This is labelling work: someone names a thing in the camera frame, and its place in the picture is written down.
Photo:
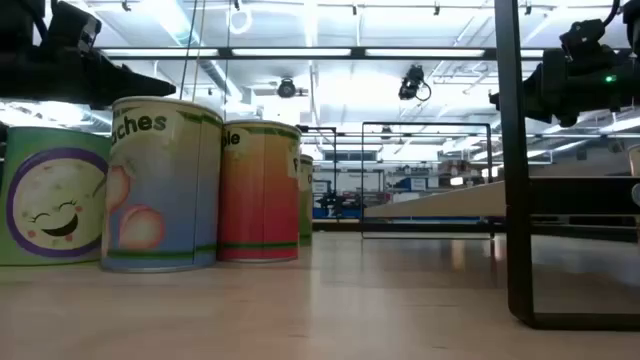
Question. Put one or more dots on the neighbouring black robot arm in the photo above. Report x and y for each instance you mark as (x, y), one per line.
(335, 202)

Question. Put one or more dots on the green yellow orange-label can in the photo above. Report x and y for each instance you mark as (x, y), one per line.
(306, 210)

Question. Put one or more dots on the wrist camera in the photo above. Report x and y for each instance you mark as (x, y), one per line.
(582, 37)
(72, 25)

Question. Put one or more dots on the black ceiling light rail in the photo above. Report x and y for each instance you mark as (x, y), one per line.
(225, 52)

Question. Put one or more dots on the green smiling face can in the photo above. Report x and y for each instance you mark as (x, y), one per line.
(50, 210)

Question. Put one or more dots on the thin black metal frame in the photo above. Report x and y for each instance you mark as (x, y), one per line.
(335, 175)

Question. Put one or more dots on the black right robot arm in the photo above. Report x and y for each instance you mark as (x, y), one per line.
(632, 20)

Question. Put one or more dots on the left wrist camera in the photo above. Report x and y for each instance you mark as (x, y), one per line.
(72, 25)

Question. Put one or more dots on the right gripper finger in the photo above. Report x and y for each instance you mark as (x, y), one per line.
(537, 95)

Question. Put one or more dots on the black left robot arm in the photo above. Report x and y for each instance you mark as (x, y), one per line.
(12, 20)

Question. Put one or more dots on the black hanging camera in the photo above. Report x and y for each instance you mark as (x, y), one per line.
(412, 82)

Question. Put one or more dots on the blue peaches label can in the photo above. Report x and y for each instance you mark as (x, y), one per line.
(165, 190)

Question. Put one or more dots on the wooden shelf black metal frame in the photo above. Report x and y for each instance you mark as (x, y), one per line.
(515, 200)

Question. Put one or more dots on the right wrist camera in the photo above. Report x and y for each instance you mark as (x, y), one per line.
(582, 37)

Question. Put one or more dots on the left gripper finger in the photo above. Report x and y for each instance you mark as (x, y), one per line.
(135, 85)

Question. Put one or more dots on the round black ceiling fixture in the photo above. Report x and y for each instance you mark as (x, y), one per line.
(286, 88)

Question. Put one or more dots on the red orange apple can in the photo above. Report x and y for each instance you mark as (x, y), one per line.
(260, 200)

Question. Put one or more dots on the black aluminium rig frame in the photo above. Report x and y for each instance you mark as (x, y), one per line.
(425, 226)

